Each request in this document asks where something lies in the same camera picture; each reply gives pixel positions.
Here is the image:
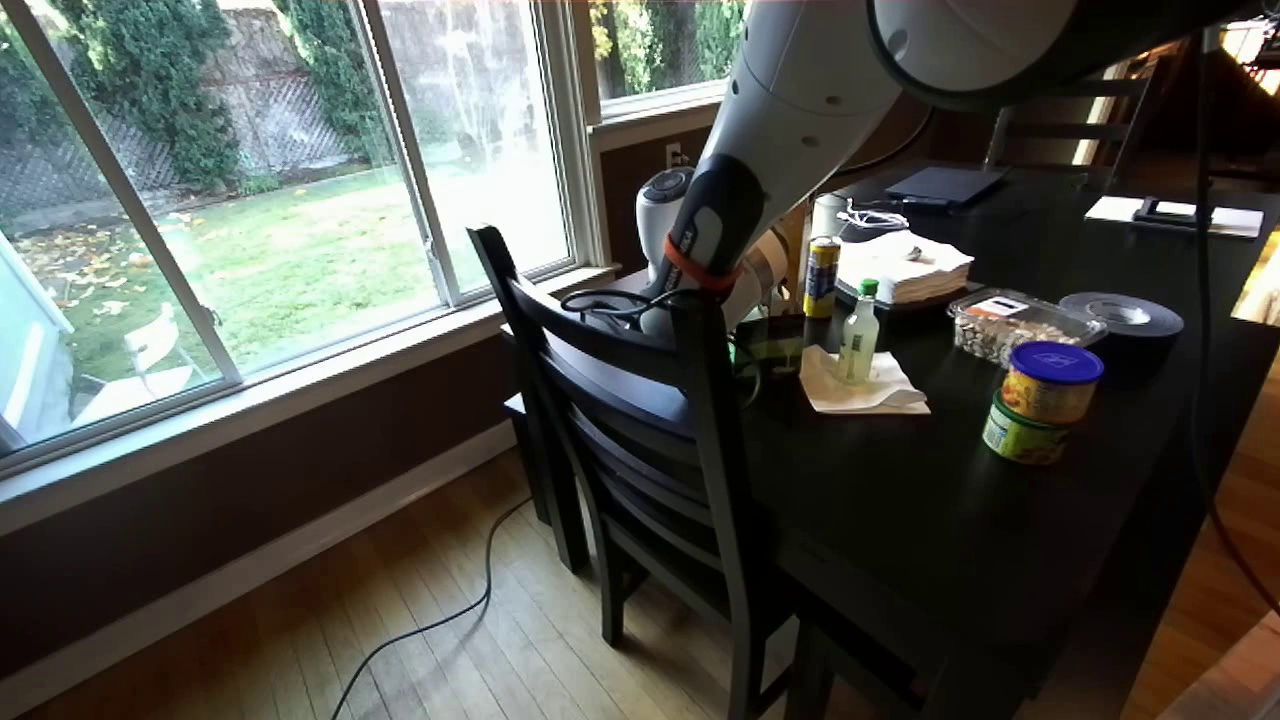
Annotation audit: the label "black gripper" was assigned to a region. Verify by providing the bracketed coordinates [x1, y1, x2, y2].
[733, 304, 804, 381]

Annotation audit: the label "white paper napkin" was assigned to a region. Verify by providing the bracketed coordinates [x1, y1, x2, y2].
[794, 341, 937, 418]

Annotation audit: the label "clear bottle with green cap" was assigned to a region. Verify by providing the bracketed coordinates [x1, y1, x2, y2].
[837, 274, 889, 386]

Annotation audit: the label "yellow and blue can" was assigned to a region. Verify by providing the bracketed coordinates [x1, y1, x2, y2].
[800, 230, 847, 323]

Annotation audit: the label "black wooden chair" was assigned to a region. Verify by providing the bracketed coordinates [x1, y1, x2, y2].
[458, 220, 804, 720]

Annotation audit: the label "black flat case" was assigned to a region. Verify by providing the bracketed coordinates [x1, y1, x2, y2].
[852, 165, 1012, 249]

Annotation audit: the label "clear plastic food container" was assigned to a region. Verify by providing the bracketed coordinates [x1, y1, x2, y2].
[943, 283, 1113, 373]

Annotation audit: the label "jar with blue lid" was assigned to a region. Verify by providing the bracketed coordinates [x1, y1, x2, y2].
[974, 341, 1108, 472]

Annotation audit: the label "white papers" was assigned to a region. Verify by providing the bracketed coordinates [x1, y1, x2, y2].
[1081, 193, 1267, 244]

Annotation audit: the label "orange cable strap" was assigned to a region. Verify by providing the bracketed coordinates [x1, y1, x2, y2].
[659, 237, 738, 292]

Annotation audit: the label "white window frame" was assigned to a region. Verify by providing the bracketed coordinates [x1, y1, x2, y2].
[0, 0, 753, 487]

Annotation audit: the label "black floor cable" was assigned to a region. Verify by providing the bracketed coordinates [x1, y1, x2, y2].
[328, 490, 537, 720]

